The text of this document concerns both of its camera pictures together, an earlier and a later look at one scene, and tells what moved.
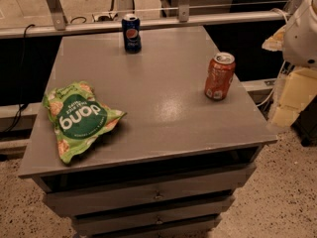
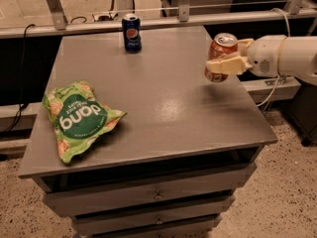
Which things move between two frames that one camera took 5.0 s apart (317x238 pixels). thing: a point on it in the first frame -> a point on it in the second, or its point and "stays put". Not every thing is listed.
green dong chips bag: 77,117 stays put
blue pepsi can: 131,26 stays put
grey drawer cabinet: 172,165 stays put
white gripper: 301,39 -> 263,56
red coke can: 220,75 -> 222,45
